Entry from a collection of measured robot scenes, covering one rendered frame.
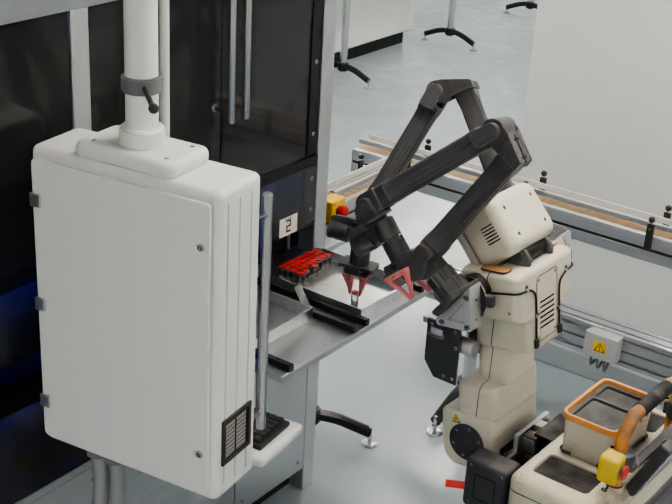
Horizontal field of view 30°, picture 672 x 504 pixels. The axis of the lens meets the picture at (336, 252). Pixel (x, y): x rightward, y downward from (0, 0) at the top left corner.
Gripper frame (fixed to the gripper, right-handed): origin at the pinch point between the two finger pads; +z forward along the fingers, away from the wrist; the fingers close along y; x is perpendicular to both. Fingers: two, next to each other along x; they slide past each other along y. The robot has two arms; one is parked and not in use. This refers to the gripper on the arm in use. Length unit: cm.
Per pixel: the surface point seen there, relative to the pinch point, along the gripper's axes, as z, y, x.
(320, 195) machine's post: -13.8, 24.4, -29.4
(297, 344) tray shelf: 5.7, 5.4, 28.0
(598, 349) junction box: 38, -62, -82
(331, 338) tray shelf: 5.1, -1.5, 20.7
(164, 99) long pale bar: -60, 39, 46
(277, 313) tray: 5.8, 17.4, 14.3
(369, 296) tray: 4.2, -1.9, -7.9
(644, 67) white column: -43, -51, -148
